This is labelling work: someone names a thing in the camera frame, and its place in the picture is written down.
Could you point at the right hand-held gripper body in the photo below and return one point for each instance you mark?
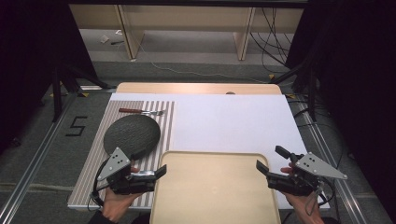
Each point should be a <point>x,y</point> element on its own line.
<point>306,174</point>

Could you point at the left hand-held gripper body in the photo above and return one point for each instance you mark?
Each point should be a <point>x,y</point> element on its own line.
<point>114,163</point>

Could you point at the dark grey oval plate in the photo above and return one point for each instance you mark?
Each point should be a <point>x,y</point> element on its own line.
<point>132,134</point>

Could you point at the beige plastic tray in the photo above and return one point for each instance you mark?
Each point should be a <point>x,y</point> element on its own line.
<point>214,189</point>

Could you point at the person's right hand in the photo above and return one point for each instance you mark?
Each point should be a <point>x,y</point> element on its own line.
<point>300,203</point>

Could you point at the person's left hand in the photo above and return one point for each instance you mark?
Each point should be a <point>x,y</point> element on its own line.
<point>115,205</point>

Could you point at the striped placemat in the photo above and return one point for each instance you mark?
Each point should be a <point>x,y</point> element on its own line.
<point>93,168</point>

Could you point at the white board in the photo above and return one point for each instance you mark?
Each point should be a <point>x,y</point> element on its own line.
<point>233,124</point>

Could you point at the yellow tape piece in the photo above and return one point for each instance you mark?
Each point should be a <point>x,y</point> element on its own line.
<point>271,76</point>
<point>290,96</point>
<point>83,94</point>

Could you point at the black metal stand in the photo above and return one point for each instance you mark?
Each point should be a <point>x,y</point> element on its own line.
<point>57,93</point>
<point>312,93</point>

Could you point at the light wooden table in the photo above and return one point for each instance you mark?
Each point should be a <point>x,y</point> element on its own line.
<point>186,88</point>

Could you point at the black curtain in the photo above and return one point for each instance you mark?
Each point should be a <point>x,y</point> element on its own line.
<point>358,77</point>
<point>34,62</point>

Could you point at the small black stick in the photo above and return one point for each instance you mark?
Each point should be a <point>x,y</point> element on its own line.
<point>117,42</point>

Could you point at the white paper scrap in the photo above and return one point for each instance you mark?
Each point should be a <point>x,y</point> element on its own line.
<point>104,39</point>

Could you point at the light wooden desk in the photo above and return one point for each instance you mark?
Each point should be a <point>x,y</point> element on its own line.
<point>186,18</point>

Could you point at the metal floor rail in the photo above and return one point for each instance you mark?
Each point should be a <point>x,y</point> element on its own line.
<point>34,165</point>
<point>330,149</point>

